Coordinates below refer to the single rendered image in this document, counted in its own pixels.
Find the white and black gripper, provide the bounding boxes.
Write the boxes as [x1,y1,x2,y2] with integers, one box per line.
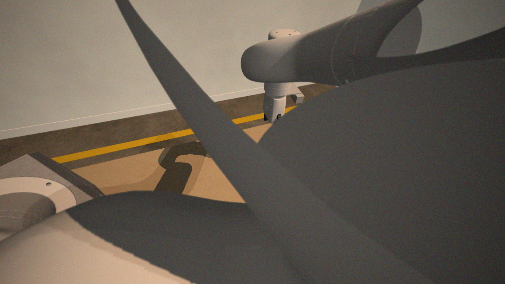
[263,92,287,124]

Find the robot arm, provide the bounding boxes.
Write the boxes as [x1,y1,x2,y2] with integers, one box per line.
[0,0,505,284]

